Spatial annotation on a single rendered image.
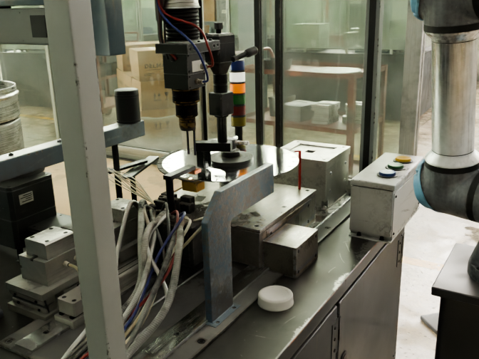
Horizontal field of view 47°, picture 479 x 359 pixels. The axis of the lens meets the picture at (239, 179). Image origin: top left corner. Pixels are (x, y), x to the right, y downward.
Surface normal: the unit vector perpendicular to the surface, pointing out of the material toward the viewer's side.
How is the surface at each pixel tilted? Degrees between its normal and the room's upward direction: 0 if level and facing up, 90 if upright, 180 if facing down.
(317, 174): 90
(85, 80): 90
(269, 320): 0
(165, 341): 0
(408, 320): 0
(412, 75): 90
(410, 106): 90
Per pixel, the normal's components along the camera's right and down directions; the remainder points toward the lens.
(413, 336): -0.03, -0.95
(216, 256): 0.86, 0.14
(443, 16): -0.61, 0.40
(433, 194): -0.78, 0.30
